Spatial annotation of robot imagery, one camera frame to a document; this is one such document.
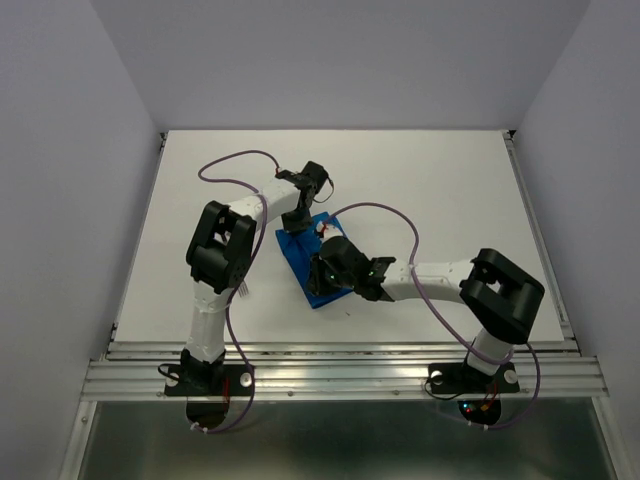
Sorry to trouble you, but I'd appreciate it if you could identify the blue satin napkin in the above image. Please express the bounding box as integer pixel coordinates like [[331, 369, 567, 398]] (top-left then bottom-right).
[[275, 212, 352, 309]]

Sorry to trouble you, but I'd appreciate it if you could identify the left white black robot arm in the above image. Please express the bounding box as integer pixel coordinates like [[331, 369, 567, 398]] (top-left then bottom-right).
[[178, 161, 329, 394]]

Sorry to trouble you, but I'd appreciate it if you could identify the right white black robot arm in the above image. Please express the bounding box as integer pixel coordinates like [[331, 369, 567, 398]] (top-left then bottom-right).
[[306, 236, 545, 390]]

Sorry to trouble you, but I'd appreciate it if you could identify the silver fork black handle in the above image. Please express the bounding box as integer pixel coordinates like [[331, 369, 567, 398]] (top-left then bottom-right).
[[238, 283, 249, 298]]

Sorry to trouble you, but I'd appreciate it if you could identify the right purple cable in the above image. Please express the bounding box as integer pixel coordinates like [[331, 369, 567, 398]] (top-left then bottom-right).
[[319, 202, 540, 432]]

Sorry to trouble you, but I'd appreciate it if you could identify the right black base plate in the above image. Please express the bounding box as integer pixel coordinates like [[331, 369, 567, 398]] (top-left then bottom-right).
[[428, 362, 520, 396]]

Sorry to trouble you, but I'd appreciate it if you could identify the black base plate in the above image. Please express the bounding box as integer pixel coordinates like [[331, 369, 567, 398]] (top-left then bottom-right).
[[157, 363, 253, 399], [428, 362, 520, 396]]

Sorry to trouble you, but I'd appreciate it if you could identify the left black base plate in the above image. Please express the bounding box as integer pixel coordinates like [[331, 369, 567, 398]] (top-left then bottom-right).
[[157, 363, 253, 399]]

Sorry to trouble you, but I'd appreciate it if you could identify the aluminium frame rail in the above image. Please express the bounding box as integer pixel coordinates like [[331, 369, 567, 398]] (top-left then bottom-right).
[[62, 130, 630, 479]]

